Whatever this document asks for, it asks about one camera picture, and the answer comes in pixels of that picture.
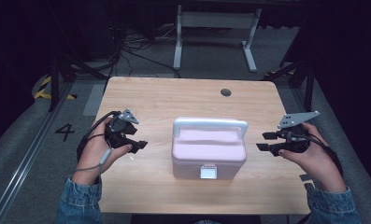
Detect metal floor rail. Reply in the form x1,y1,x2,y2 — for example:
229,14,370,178
0,83,76,224

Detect yellow black hazard tape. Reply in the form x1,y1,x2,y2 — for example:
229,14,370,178
33,76,78,101

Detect black tripod stand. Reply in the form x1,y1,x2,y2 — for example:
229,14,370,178
48,53,108,113
263,57,317,112

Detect black floor cables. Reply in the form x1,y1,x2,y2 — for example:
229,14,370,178
111,26,181,94

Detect person's right hand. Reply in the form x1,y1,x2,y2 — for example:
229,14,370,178
278,122,347,193

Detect white metal desk frame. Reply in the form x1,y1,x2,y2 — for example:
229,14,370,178
172,4,263,74

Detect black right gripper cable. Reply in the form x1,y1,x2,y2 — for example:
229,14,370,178
293,133,344,176

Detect person's left hand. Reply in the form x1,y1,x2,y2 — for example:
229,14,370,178
72,118,134,187

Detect pink storage box with handle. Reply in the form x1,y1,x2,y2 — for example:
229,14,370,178
171,116,250,181

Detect grey cable with inline piece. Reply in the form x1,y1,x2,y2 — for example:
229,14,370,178
75,147,113,174

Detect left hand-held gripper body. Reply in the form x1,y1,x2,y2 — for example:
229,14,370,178
105,107,140,150

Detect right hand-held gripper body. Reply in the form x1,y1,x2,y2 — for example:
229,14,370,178
272,110,321,154

